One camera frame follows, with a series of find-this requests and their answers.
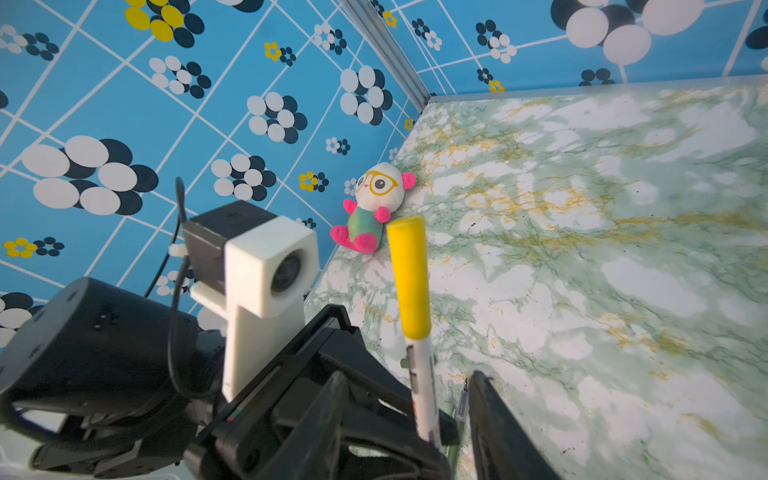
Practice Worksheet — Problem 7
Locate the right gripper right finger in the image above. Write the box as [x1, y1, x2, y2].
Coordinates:
[468, 371, 561, 480]

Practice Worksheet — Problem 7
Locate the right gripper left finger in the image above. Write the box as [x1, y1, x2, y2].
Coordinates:
[257, 372, 348, 480]

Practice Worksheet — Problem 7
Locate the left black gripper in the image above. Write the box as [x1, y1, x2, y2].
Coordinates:
[184, 304, 450, 479]

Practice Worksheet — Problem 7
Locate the yellow pen cap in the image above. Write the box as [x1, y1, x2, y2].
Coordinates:
[387, 216, 431, 341]

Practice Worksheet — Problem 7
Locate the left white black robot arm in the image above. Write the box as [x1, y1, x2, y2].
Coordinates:
[1, 278, 452, 479]

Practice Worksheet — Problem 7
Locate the dark green gel pen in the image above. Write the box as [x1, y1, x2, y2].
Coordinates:
[454, 378, 469, 425]

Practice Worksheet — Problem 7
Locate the pink green plush toy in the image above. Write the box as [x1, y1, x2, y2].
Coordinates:
[330, 162, 416, 254]

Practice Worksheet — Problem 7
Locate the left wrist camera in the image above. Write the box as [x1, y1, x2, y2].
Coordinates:
[182, 201, 320, 401]

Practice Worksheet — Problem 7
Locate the left aluminium corner post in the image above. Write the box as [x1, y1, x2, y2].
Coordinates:
[340, 0, 431, 112]

